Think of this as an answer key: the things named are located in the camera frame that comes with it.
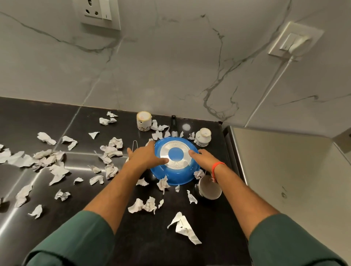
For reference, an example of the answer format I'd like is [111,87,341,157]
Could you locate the person's right hand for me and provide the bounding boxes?
[188,149,223,173]

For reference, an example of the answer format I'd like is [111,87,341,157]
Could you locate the person's left hand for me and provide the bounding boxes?
[126,140,170,172]

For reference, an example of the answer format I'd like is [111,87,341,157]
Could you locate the white patterned ceramic jar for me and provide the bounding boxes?
[194,128,212,148]

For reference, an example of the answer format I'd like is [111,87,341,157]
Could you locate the large black steel cup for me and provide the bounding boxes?
[195,170,223,201]

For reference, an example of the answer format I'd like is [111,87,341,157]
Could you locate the blue frying pan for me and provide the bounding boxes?
[150,115,201,186]

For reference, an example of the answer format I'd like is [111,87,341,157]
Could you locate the white ceramic mug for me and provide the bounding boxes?
[136,111,152,132]

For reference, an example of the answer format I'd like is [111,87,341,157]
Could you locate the silver dishwasher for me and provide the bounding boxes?
[222,125,351,266]

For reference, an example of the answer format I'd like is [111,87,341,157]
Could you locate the white paper scraps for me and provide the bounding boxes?
[0,111,206,246]

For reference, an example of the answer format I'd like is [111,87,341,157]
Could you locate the person's left forearm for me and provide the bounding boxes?
[83,164,143,235]

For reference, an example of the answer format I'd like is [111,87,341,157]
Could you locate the person's right forearm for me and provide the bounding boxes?
[216,166,280,240]

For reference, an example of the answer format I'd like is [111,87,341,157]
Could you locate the orange thread wristband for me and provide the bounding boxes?
[211,161,227,183]

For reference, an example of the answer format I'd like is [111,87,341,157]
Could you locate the green shirt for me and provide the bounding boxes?
[23,210,349,266]

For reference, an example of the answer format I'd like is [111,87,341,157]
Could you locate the white socket with plug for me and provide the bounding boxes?
[268,21,325,61]

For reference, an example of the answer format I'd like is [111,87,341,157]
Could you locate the white power cable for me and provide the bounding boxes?
[244,56,294,128]

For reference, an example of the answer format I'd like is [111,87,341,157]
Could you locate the white wall socket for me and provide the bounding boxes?
[72,0,121,31]

